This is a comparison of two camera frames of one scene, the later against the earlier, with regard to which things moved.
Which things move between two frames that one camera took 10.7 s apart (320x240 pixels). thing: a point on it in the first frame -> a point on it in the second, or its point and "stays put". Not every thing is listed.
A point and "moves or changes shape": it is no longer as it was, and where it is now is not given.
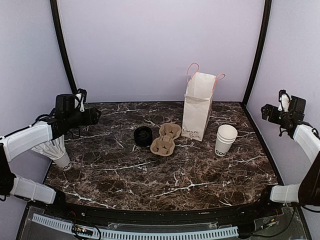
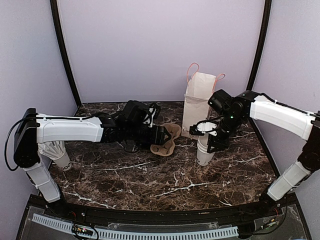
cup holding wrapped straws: x=55 y=150 stays put
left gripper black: x=92 y=118 -> x=157 y=138
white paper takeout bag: x=197 y=102 stays put
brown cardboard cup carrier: x=164 y=145 stays put
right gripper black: x=268 y=107 -> x=221 y=144
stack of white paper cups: x=226 y=136 moves or changes shape
